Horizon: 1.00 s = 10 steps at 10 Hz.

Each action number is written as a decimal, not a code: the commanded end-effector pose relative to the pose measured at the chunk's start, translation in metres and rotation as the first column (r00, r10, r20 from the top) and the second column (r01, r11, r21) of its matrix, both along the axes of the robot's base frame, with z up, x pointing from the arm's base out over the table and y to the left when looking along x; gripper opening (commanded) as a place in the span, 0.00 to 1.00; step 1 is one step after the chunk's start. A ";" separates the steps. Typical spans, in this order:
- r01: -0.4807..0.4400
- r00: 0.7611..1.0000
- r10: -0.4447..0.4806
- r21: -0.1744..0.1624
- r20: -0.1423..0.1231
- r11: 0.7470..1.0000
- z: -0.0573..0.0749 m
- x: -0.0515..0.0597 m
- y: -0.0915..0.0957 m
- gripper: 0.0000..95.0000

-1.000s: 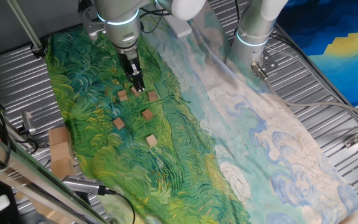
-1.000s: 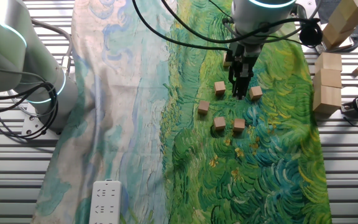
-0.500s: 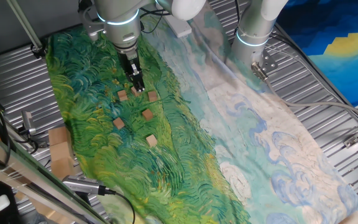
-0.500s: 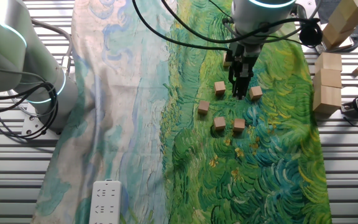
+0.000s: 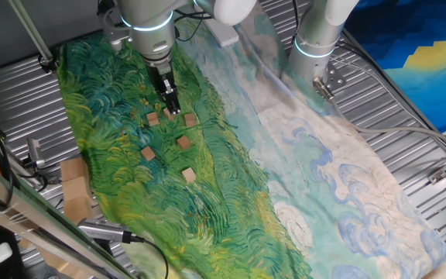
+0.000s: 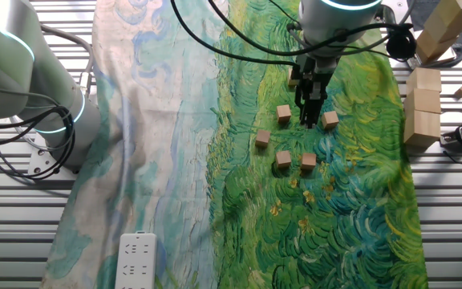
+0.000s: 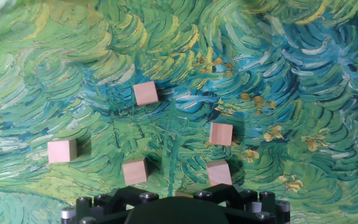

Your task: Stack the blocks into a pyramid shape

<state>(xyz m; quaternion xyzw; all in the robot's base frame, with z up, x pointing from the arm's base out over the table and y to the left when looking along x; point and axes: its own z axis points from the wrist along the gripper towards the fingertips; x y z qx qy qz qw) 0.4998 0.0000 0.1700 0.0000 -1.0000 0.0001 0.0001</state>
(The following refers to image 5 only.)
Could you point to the large wooden cube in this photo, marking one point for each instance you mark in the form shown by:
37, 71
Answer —
72, 169
77, 209
75, 189

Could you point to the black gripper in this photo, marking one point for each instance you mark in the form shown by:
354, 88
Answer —
160, 79

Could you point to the blue and yellow cloth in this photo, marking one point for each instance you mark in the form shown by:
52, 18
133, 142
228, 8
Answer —
420, 23

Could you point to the small silver camera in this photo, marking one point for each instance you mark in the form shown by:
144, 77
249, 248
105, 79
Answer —
35, 151

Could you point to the white power strip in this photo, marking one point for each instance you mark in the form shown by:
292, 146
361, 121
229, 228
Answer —
227, 36

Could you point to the metal frame beam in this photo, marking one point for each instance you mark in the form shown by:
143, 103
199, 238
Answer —
33, 217

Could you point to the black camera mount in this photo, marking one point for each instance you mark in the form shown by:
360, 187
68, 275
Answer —
103, 246

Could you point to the black pole clamp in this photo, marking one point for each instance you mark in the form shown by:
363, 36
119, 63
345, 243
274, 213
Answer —
47, 64

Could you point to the grey tripod pole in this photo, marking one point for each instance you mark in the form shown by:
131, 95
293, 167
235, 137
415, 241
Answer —
29, 27

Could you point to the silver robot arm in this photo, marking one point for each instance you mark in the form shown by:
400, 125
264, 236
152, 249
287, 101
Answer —
151, 23

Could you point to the silver bar camera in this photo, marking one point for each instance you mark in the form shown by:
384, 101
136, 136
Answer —
99, 229

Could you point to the painted landscape cloth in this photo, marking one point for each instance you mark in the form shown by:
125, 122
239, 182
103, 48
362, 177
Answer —
207, 201

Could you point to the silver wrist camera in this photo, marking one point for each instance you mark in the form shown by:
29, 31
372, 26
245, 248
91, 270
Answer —
115, 36

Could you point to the small white case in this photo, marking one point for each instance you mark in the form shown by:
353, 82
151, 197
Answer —
2, 252

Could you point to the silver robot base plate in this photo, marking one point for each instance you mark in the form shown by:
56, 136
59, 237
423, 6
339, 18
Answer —
335, 79

